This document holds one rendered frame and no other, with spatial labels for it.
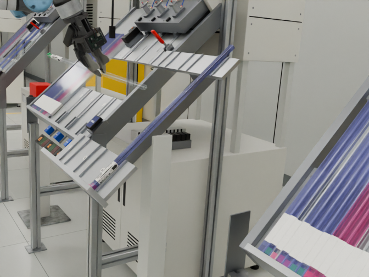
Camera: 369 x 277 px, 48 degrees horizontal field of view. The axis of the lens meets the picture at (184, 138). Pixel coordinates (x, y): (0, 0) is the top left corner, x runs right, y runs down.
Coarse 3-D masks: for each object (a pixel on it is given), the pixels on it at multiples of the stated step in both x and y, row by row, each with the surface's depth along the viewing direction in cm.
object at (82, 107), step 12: (72, 96) 171; (84, 96) 164; (96, 96) 158; (108, 96) 152; (60, 108) 169; (72, 108) 161; (84, 108) 156; (96, 108) 150; (108, 108) 145; (60, 120) 160; (72, 120) 153; (84, 120) 149; (72, 132) 147; (84, 132) 142
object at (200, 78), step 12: (228, 48) 108; (216, 60) 107; (204, 72) 106; (192, 84) 104; (180, 96) 103; (168, 108) 102; (156, 120) 101; (144, 132) 100; (132, 144) 99; (120, 156) 98
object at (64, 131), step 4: (28, 108) 186; (32, 108) 180; (32, 112) 185; (36, 112) 174; (36, 116) 187; (40, 116) 170; (44, 116) 166; (44, 120) 172; (48, 120) 161; (52, 120) 159; (48, 124) 174; (52, 124) 159; (56, 124) 154; (56, 128) 161; (60, 128) 149; (64, 128) 148; (64, 132) 149; (68, 132) 143; (68, 136) 151; (72, 136) 139
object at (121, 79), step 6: (48, 54) 156; (60, 60) 152; (66, 60) 150; (72, 60) 149; (78, 66) 146; (84, 66) 144; (102, 72) 139; (114, 78) 135; (120, 78) 134; (132, 84) 130; (138, 84) 129
